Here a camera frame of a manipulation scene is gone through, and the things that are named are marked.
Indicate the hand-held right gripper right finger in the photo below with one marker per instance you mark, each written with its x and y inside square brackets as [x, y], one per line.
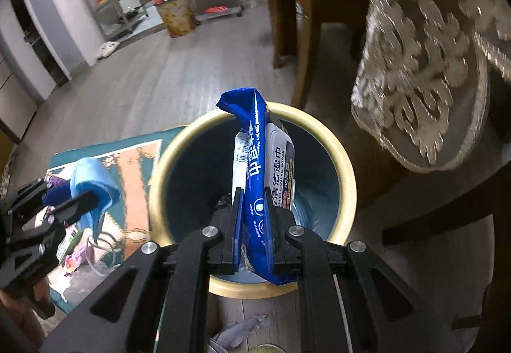
[281, 235]

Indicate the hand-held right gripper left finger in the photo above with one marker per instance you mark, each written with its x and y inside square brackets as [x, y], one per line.
[238, 225]

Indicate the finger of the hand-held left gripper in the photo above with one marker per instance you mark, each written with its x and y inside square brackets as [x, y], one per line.
[56, 193]
[76, 203]

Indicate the dark wooden table base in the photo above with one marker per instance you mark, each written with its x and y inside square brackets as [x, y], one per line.
[439, 223]

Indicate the yellow patterned bin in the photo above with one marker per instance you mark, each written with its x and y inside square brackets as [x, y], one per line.
[175, 17]

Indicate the white slippers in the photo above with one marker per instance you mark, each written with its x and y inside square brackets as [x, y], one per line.
[107, 49]

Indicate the white box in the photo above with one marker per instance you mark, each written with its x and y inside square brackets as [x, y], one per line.
[259, 145]

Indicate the teal patterned rug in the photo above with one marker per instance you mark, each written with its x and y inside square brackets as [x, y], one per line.
[135, 177]

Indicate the lace tablecloth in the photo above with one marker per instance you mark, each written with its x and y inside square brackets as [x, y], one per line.
[419, 57]

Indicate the green white packet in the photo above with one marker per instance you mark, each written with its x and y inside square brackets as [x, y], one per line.
[71, 242]

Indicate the wooden chair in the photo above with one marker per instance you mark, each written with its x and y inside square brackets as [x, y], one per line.
[285, 17]

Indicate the yellow rimmed waste bin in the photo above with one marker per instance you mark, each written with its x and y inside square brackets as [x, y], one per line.
[191, 177]

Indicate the pink snack wrapper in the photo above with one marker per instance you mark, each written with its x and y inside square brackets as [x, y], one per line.
[78, 259]

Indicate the blue face mask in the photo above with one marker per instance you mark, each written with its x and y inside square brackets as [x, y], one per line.
[92, 177]

